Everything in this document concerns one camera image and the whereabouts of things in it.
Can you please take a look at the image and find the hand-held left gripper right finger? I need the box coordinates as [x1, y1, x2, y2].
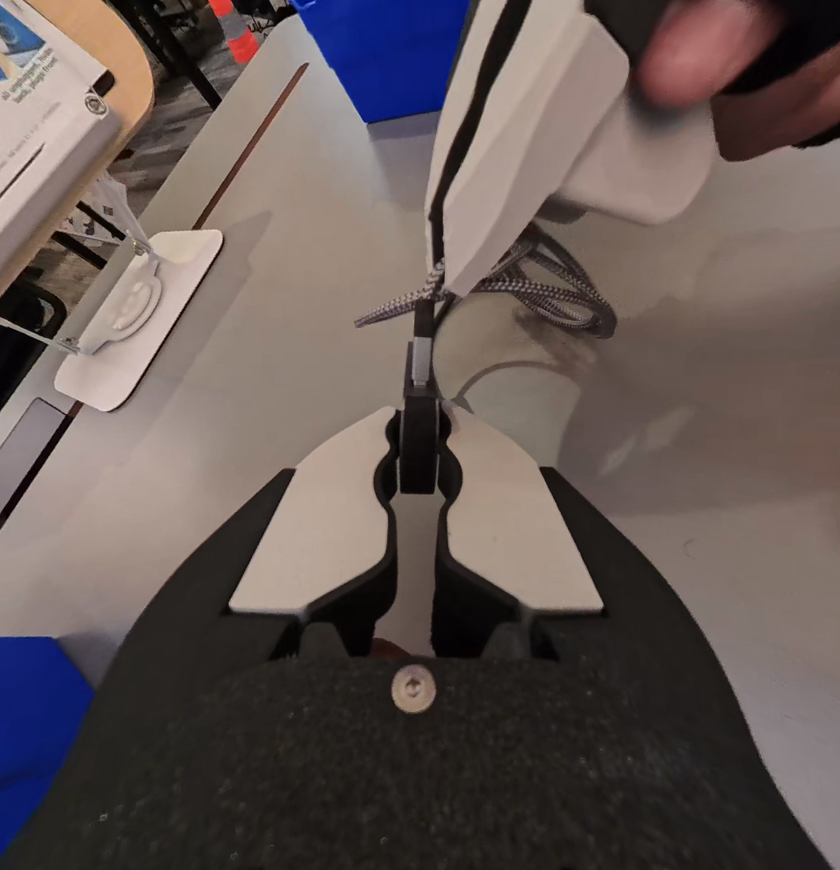
[432, 401, 606, 657]

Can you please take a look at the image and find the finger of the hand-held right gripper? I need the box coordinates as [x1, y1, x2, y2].
[439, 0, 631, 298]
[425, 0, 519, 265]

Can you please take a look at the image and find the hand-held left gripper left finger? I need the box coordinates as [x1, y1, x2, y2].
[227, 406, 400, 656]

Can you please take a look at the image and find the blue plastic bin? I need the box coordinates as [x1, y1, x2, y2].
[289, 0, 470, 125]
[0, 635, 96, 840]

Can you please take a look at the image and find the dark grey usb hub black cable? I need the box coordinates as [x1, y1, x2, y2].
[397, 381, 441, 496]

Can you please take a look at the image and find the braided grey usb cable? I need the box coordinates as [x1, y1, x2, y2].
[354, 227, 619, 392]

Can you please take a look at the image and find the person's right hand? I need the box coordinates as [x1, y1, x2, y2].
[583, 0, 840, 162]

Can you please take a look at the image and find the orange traffic cone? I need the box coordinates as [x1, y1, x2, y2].
[209, 0, 261, 65]

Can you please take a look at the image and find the wooden book stand white base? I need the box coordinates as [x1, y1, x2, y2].
[0, 0, 225, 413]

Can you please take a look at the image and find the printed instruction sheet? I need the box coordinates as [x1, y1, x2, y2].
[0, 0, 115, 212]

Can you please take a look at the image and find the grey desk cable cover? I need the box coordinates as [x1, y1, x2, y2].
[0, 397, 70, 531]

